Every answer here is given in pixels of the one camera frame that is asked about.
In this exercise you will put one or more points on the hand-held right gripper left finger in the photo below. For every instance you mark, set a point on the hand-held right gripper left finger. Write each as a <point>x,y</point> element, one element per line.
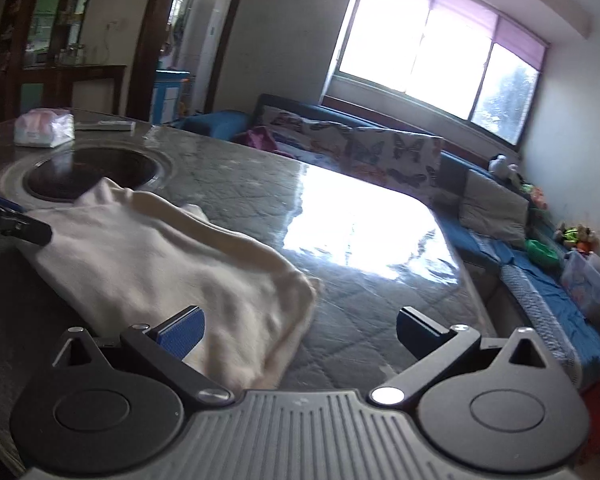
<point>185,332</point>

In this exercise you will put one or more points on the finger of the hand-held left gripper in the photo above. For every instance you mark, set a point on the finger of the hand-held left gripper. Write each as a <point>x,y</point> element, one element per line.
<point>25,230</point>

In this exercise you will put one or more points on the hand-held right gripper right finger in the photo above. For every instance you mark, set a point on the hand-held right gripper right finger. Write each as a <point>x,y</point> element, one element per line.
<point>417,332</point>

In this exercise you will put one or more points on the cream long-sleeved top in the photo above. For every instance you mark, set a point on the cream long-sleeved top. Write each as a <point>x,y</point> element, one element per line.
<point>155,270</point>

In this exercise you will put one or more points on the round black induction cooker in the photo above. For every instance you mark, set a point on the round black induction cooker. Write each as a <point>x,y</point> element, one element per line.
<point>80,170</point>

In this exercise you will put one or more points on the white tissue pack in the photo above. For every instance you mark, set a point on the white tissue pack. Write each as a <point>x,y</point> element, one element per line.
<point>42,127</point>

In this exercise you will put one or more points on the patterned sofa cover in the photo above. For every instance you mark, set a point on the patterned sofa cover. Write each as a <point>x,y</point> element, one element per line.
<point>540,310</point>

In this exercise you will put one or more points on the white remote control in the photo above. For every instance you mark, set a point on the white remote control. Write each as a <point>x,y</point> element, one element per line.
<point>105,126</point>

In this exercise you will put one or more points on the grey pillow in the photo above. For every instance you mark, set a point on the grey pillow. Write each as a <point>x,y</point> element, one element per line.
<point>492,205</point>

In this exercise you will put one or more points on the blue sofa blanket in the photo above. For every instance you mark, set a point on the blue sofa blanket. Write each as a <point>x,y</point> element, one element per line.
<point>565,320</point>

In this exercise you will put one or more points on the green bowl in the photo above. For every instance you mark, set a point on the green bowl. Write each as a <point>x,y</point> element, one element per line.
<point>542,252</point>

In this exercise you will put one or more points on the dark wooden sideboard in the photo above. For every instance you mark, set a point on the dark wooden sideboard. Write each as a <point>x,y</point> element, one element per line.
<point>80,90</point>

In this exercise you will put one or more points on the clear plastic storage box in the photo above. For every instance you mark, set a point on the clear plastic storage box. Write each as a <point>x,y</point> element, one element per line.
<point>585,280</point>

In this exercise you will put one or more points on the butterfly print pillow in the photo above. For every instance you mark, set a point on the butterfly print pillow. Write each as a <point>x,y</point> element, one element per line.
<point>390,155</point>
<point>300,127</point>

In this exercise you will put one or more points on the pink plush toy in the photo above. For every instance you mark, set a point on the pink plush toy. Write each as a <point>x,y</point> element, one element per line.
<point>535,195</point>

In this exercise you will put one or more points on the plush toy with green outfit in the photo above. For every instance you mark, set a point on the plush toy with green outfit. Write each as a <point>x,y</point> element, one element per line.
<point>570,235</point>

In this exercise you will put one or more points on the wooden display cabinet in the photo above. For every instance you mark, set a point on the wooden display cabinet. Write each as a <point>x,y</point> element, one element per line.
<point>5,50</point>

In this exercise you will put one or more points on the black and white plush toy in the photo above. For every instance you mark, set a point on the black and white plush toy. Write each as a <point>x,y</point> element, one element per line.
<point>500,165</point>

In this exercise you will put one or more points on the brown plush bear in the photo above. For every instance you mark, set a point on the brown plush bear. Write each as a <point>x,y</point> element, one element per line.
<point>586,237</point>

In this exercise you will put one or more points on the blue cabinet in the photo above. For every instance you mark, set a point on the blue cabinet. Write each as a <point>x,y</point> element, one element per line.
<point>167,95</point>

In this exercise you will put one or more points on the magenta cloth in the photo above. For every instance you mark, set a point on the magenta cloth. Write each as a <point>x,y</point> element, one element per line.
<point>257,139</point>

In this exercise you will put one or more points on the blue sofa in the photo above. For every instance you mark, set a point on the blue sofa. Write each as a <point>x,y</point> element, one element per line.
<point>215,122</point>

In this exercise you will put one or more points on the window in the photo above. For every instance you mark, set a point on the window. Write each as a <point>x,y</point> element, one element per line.
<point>405,50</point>

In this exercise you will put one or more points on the purple roller blind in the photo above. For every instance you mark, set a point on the purple roller blind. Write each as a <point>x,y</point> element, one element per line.
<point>505,30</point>

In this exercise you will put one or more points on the brown door frame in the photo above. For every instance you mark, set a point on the brown door frame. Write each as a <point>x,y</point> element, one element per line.
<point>152,60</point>

